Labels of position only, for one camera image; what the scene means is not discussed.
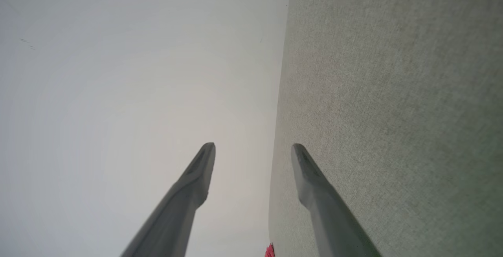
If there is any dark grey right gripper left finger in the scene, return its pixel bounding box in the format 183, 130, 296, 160
120, 142, 216, 257

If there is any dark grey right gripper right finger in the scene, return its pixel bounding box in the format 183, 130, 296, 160
291, 143, 382, 257

